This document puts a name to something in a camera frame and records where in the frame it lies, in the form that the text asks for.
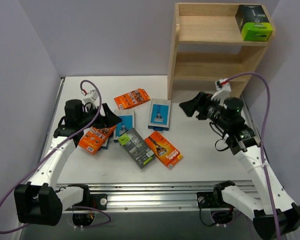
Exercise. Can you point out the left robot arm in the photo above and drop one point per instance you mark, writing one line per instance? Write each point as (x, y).
(37, 201)

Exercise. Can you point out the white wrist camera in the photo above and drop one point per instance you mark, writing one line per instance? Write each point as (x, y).
(223, 90)
(91, 97)

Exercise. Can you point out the harry's razor box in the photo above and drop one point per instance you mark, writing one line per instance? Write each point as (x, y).
(127, 117)
(106, 144)
(159, 114)

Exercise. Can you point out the Harry's razor box right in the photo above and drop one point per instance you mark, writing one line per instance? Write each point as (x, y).
(159, 114)

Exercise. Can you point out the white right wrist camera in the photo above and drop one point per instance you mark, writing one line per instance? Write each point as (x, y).
(223, 90)

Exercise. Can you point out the orange Gillette Fusion5 box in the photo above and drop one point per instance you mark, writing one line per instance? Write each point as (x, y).
(166, 153)

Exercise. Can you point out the Harry's razor box left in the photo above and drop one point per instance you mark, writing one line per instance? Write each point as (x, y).
(106, 144)

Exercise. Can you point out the orange styler box left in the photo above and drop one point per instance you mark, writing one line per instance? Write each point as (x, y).
(94, 138)

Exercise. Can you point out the black green GilletteLabs box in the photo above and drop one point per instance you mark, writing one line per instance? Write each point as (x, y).
(136, 147)
(253, 23)

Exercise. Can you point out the Harry's razor box middle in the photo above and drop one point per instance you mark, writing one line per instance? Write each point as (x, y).
(127, 117)

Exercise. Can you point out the wooden shelf unit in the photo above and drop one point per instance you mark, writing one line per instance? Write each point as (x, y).
(207, 45)

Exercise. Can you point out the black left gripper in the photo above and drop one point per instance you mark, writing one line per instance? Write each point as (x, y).
(101, 116)

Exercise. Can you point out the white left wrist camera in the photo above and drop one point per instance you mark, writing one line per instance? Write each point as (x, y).
(91, 97)

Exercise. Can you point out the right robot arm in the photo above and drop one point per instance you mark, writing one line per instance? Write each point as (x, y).
(275, 213)

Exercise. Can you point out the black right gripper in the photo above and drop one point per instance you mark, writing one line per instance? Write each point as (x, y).
(202, 107)

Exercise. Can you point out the orange styler box back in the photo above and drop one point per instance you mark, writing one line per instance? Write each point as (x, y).
(132, 99)

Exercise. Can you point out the orange styler box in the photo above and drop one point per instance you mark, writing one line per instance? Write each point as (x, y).
(94, 138)
(132, 99)

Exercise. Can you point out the aluminium rail base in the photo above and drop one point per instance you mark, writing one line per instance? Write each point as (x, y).
(152, 197)

